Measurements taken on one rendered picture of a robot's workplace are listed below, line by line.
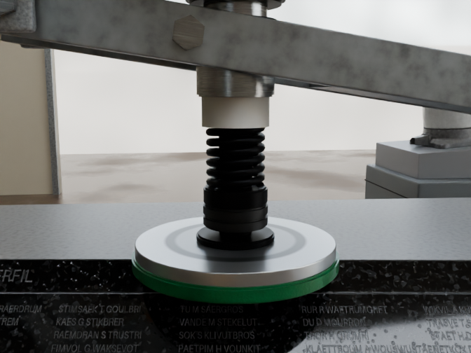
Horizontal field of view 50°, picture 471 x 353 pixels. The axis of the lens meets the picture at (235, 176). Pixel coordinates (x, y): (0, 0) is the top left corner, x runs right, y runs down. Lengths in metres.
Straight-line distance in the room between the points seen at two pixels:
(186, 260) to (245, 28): 0.22
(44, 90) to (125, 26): 5.14
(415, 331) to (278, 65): 0.31
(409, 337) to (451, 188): 1.07
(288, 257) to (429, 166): 1.17
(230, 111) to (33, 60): 5.17
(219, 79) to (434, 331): 0.34
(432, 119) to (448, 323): 1.21
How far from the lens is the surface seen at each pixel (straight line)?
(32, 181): 5.70
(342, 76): 0.49
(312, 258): 0.49
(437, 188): 1.59
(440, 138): 1.74
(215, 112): 0.50
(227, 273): 0.45
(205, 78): 0.50
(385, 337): 0.57
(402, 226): 0.76
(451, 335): 0.59
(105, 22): 0.46
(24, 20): 0.45
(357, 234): 0.70
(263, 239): 0.52
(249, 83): 0.49
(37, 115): 5.61
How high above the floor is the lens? 1.06
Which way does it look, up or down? 9 degrees down
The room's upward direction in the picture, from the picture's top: straight up
